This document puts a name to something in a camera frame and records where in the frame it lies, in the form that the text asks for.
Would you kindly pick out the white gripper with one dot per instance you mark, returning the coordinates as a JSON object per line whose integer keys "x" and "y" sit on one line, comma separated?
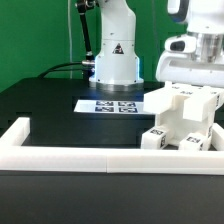
{"x": 180, "y": 68}

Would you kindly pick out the white U-shaped fence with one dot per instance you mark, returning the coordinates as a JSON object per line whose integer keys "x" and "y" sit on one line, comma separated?
{"x": 14, "y": 155}

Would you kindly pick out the white chair back frame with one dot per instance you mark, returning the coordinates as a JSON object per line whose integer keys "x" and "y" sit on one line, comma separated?
{"x": 197, "y": 103}

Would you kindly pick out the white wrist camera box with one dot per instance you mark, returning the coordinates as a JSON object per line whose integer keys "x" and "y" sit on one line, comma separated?
{"x": 181, "y": 43}

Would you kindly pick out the white tag sheet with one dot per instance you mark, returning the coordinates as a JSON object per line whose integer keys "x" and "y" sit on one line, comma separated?
{"x": 103, "y": 106}

